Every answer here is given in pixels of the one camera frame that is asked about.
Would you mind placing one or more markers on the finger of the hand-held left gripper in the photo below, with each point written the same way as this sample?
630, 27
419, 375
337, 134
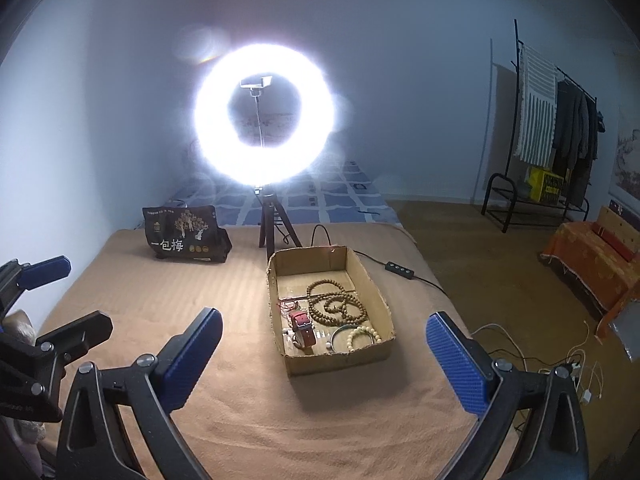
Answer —
47, 267
80, 330

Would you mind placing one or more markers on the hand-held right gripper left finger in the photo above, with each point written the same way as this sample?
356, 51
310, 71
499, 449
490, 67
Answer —
197, 355

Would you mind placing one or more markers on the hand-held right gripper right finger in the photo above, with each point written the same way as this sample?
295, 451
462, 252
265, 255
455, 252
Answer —
455, 365

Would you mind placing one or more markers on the cardboard box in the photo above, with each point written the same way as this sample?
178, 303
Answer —
330, 360

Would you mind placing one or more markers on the thin green bangle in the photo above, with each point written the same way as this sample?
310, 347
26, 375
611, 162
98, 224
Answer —
331, 337

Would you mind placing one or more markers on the person's left hand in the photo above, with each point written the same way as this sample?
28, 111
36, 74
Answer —
17, 325

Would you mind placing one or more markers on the black printed snack bag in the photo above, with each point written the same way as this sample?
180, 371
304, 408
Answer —
185, 240

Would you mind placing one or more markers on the white power strip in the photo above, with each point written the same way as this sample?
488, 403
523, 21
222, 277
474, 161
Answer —
575, 362

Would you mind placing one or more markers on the black tripod stand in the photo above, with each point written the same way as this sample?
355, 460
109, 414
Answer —
267, 215

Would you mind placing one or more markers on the orange covered bench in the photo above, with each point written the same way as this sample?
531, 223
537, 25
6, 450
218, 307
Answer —
580, 260

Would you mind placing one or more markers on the grey sheet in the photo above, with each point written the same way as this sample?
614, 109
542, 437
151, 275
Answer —
622, 325

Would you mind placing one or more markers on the black clothes rack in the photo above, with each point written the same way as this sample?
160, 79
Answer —
500, 177

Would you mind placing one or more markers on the yellow box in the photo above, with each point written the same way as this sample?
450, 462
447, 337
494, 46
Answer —
547, 185

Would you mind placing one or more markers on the blue patterned bedsheet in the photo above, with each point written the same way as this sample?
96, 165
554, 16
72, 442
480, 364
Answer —
340, 195

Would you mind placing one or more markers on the wooden box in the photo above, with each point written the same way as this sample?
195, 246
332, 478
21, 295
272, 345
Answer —
615, 225

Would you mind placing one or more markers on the dark hanging clothes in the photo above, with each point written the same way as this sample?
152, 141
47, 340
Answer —
575, 130

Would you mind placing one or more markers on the striped towel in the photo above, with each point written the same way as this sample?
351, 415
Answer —
537, 110

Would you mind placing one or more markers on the wall poster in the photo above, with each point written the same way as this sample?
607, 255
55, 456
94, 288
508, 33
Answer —
627, 160

